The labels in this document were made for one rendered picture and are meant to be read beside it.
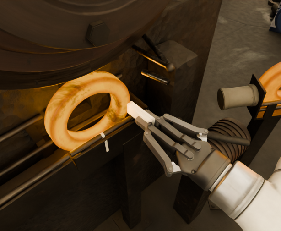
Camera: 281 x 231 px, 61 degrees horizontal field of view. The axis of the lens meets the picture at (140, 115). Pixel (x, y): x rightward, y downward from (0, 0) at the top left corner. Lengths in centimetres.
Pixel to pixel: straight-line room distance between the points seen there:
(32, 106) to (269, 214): 45
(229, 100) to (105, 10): 47
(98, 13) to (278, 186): 38
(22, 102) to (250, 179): 42
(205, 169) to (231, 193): 6
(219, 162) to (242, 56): 173
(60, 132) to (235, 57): 179
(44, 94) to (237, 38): 203
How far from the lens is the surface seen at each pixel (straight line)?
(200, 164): 47
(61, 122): 46
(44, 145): 54
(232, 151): 78
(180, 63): 55
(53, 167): 50
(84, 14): 24
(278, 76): 67
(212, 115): 156
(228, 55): 211
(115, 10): 26
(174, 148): 47
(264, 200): 44
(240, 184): 44
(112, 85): 47
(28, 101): 50
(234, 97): 67
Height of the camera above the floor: 112
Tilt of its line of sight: 48 degrees down
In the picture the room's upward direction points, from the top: straight up
